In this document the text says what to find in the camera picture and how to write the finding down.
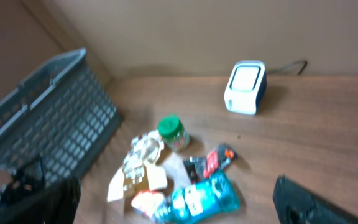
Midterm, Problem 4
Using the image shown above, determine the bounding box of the snack packet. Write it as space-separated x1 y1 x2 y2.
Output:
106 129 192 203

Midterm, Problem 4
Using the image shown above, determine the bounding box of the black scanner cable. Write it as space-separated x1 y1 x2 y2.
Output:
265 60 308 76

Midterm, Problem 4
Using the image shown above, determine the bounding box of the white barcode scanner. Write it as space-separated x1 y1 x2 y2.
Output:
224 60 267 116

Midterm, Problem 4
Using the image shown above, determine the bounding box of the black red snack pouch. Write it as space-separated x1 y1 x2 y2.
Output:
183 143 238 184

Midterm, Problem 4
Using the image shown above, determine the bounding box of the blue mouthwash bottle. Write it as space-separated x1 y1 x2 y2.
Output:
153 171 239 223

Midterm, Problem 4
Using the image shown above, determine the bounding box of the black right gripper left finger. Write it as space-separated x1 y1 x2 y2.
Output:
0 178 81 224

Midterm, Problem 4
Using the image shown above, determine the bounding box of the green lid jar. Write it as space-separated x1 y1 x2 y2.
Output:
157 114 190 152

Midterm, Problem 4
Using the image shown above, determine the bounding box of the grey plastic mesh basket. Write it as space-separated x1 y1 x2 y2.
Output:
0 48 122 184

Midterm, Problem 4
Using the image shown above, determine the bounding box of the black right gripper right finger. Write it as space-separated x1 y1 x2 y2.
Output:
273 175 358 224

